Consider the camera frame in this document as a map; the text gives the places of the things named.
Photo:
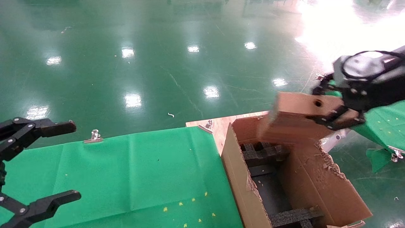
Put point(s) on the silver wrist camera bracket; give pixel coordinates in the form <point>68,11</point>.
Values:
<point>364,65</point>

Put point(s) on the silver binder clip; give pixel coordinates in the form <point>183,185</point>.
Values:
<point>395,155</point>
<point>320,76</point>
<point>94,136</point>
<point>208,124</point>

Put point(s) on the green tablecloth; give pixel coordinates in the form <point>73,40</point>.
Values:
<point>142,174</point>
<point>386,126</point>

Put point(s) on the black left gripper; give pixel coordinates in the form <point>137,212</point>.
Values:
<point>2,174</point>

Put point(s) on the black foam insert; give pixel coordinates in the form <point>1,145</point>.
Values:
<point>264,153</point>
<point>291,217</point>

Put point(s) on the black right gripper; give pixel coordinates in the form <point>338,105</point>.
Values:
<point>373,91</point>

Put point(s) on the long cardboard box with hole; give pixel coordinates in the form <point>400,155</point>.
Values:
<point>291,120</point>

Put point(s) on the large open cardboard carton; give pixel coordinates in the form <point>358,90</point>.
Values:
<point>240,183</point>

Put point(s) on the black carton bottom pad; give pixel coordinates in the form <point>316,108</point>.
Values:
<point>269,193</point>

